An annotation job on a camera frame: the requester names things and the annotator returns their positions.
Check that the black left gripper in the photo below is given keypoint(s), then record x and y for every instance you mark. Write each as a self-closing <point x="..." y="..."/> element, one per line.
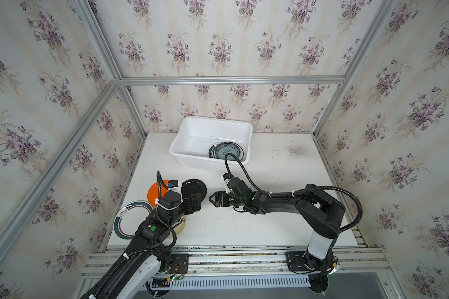
<point x="189" y="210"/>

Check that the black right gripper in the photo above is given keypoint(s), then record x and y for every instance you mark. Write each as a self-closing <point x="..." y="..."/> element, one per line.
<point x="223" y="198"/>

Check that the teal blue floral plate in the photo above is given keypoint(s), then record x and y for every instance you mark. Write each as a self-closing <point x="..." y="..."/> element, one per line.
<point x="224" y="148"/>

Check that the yellowish cream plate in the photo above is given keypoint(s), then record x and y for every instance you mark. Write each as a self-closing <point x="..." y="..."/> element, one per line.
<point x="180" y="225"/>

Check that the white plate black rim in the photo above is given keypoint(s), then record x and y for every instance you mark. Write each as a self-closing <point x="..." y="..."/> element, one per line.
<point x="211" y="151"/>

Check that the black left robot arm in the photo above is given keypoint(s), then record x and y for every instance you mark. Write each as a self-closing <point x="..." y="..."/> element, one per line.
<point x="149" y="248"/>

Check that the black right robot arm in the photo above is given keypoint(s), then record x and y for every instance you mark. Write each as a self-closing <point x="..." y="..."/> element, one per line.
<point x="322" y="212"/>

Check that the white plastic bin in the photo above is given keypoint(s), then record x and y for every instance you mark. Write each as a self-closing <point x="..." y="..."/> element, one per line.
<point x="197" y="134"/>

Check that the orange plate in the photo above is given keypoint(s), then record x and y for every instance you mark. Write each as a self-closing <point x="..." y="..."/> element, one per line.
<point x="153" y="193"/>

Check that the white green rim plate left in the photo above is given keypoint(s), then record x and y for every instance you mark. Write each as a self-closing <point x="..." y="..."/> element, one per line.
<point x="130" y="217"/>

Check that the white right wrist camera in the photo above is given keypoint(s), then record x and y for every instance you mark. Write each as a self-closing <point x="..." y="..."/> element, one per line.
<point x="225" y="180"/>

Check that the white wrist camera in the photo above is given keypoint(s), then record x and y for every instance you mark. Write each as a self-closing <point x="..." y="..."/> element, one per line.
<point x="225" y="180"/>
<point x="174" y="186"/>

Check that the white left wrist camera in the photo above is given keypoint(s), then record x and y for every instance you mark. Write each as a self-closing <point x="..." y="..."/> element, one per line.
<point x="174" y="186"/>

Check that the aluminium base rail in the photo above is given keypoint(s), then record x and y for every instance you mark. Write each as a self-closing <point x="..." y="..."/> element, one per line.
<point x="204" y="268"/>

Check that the aluminium frame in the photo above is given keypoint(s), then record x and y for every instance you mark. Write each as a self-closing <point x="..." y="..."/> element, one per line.
<point x="14" y="226"/>

